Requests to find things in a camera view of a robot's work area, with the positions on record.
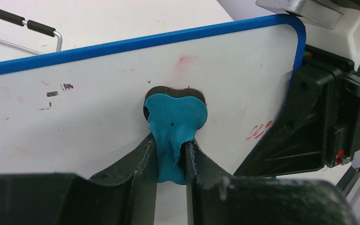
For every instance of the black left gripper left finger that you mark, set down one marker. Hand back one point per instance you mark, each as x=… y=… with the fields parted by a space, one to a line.
x=122 y=194

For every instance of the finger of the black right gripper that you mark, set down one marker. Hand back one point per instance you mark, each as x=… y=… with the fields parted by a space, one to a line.
x=297 y=140

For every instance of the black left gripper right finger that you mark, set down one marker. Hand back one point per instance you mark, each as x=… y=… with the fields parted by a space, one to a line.
x=215 y=197

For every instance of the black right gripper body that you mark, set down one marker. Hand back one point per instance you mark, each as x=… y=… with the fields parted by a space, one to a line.
x=344 y=131

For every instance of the teal whiteboard eraser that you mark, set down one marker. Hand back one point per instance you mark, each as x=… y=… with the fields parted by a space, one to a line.
x=174 y=117

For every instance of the blue framed whiteboard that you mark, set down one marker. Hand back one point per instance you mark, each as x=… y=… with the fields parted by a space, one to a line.
x=80 y=111

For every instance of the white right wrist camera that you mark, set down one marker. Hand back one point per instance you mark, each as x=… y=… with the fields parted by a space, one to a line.
x=331 y=25

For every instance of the wire whiteboard stand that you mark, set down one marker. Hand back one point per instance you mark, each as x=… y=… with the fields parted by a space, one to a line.
x=22 y=34

